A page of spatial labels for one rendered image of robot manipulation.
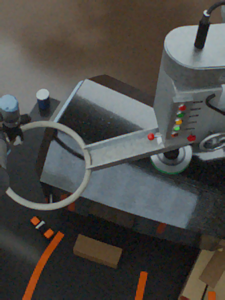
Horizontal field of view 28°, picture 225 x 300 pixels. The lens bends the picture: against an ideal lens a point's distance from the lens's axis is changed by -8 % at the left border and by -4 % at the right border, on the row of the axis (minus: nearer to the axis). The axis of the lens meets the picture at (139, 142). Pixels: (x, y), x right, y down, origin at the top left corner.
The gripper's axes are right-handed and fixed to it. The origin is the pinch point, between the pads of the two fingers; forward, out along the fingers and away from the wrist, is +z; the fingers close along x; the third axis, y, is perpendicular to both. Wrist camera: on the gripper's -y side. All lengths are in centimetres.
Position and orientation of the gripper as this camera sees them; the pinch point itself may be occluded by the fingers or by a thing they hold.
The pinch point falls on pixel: (19, 138)
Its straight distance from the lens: 241.9
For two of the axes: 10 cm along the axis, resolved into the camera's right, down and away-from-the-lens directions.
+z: -1.3, 4.9, 8.6
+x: 6.5, 7.0, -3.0
